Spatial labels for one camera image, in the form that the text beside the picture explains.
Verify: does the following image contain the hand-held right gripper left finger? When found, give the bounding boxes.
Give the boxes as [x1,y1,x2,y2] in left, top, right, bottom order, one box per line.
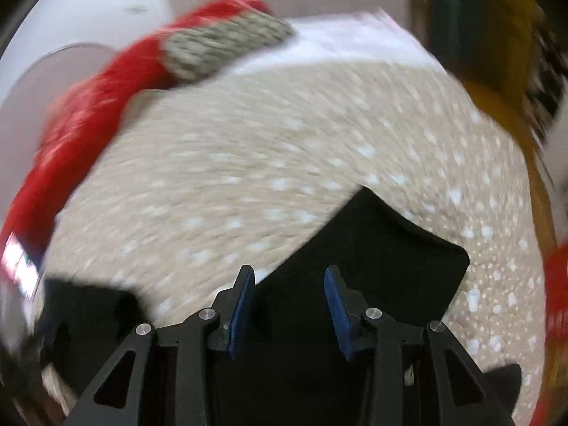
[62,265,255,426]

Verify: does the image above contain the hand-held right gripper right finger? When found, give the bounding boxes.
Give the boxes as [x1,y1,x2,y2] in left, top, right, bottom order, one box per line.
[325,266,515,426]

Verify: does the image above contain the black pants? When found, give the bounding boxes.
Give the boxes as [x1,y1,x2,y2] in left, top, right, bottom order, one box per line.
[42,186,523,426]

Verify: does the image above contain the beige spotted quilt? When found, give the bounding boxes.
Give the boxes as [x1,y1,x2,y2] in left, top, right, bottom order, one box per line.
[42,60,548,426]

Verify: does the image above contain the red cloth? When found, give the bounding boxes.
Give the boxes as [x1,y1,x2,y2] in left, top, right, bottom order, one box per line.
[530,244,568,426]

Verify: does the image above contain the smartphone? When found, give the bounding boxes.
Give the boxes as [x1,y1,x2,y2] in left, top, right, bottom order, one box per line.
[2,235,43,296]

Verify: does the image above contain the red embroidered duvet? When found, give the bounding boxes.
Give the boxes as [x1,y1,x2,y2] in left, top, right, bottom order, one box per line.
[0,0,273,271]

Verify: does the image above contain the green patterned cushion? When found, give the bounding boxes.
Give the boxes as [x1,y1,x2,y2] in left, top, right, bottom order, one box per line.
[163,11,296,83]

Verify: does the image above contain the white pink bed sheet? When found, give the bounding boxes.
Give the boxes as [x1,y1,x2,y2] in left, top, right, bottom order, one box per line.
[231,8,447,76]

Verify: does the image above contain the round white headboard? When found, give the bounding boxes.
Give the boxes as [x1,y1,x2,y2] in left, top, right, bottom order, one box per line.
[0,43,117,118]

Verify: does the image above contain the shoe rack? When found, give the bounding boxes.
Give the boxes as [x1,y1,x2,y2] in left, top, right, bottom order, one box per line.
[526,22,568,143]

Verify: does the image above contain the green door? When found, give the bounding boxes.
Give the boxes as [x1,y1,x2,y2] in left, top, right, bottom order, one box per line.
[428,0,484,60]

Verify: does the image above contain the yellow wooden door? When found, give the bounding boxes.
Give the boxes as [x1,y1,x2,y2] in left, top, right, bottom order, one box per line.
[481,0,544,98]

